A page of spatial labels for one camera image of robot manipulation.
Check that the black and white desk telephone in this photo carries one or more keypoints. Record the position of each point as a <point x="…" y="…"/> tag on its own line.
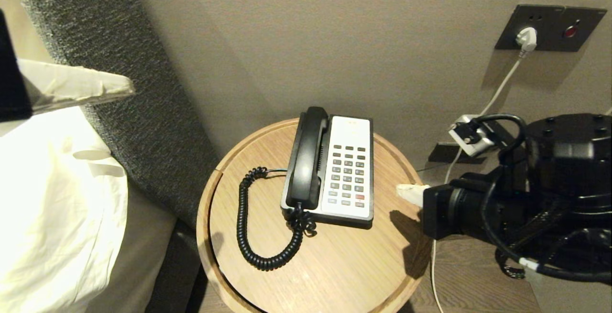
<point x="348" y="169"/>

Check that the black phone handset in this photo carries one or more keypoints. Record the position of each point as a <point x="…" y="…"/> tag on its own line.
<point x="306" y="160"/>

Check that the white power plug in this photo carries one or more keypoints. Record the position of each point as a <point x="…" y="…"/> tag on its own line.
<point x="527" y="37"/>

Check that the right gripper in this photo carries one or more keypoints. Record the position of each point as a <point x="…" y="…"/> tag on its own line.
<point x="454" y="212"/>

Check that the grey upholstered headboard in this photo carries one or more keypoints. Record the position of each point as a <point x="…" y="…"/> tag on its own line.
<point x="143" y="112"/>

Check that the white bedding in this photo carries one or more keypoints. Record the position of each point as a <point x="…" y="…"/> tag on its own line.
<point x="52" y="208"/>

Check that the round wooden side table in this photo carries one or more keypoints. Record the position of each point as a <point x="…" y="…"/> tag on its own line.
<point x="334" y="265"/>

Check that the beige bed base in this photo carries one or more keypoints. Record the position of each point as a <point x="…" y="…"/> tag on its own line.
<point x="138" y="260"/>

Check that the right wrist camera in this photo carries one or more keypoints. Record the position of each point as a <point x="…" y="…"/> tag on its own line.
<point x="471" y="138"/>

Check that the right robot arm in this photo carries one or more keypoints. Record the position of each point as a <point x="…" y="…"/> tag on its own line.
<point x="569" y="169"/>

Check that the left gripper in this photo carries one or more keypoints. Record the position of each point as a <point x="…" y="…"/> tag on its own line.
<point x="10" y="79"/>

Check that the dark wall socket panel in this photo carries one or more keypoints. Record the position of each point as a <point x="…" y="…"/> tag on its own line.
<point x="554" y="28"/>

